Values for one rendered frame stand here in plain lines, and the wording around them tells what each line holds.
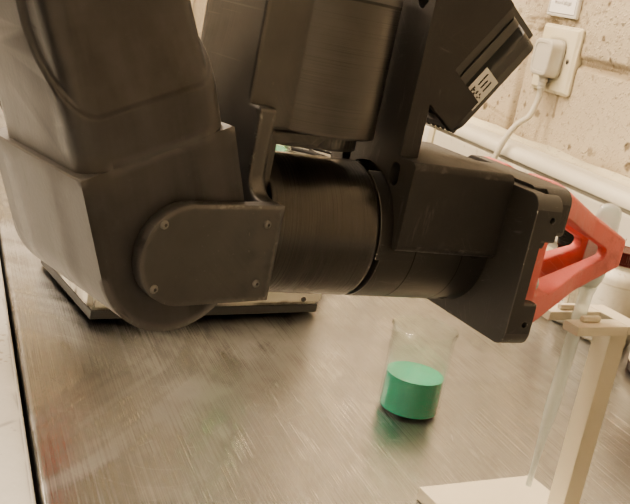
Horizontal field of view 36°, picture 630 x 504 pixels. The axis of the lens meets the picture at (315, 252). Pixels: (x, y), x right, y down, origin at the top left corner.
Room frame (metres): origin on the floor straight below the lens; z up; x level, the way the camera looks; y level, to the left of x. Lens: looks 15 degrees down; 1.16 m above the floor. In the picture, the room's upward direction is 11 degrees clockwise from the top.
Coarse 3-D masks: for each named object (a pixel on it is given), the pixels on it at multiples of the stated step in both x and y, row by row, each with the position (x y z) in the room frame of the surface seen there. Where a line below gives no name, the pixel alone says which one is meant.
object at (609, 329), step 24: (552, 312) 0.47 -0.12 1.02; (600, 312) 0.48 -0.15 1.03; (600, 336) 0.48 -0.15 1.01; (624, 336) 0.48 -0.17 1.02; (600, 360) 0.47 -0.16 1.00; (600, 384) 0.47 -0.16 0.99; (576, 408) 0.48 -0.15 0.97; (600, 408) 0.48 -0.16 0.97; (576, 432) 0.48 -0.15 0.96; (576, 456) 0.47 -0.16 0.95; (504, 480) 0.51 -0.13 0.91; (576, 480) 0.47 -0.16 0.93
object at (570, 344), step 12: (588, 288) 0.46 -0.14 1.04; (576, 300) 0.47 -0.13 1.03; (588, 300) 0.46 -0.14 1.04; (576, 312) 0.46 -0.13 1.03; (576, 336) 0.46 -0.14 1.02; (564, 348) 0.46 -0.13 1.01; (576, 348) 0.46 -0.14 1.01; (564, 360) 0.46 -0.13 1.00; (564, 372) 0.46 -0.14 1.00; (552, 384) 0.46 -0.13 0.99; (564, 384) 0.46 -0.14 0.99; (552, 396) 0.46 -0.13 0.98; (552, 408) 0.46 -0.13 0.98; (552, 420) 0.46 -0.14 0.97; (540, 432) 0.46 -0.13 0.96; (540, 444) 0.46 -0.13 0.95; (540, 456) 0.46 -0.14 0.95; (528, 480) 0.46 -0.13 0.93
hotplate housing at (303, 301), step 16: (64, 288) 0.70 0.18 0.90; (80, 288) 0.66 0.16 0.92; (80, 304) 0.66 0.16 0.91; (96, 304) 0.65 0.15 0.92; (224, 304) 0.71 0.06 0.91; (240, 304) 0.72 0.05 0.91; (256, 304) 0.72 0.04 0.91; (272, 304) 0.73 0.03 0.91; (288, 304) 0.74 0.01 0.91; (304, 304) 0.75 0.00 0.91
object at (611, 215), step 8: (600, 208) 0.47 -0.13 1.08; (608, 208) 0.46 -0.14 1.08; (616, 208) 0.47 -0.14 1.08; (600, 216) 0.46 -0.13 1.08; (608, 216) 0.46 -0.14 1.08; (616, 216) 0.46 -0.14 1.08; (608, 224) 0.46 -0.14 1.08; (616, 224) 0.46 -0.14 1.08; (592, 248) 0.46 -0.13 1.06; (584, 256) 0.46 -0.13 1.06; (592, 280) 0.46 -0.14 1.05; (600, 280) 0.46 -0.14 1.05
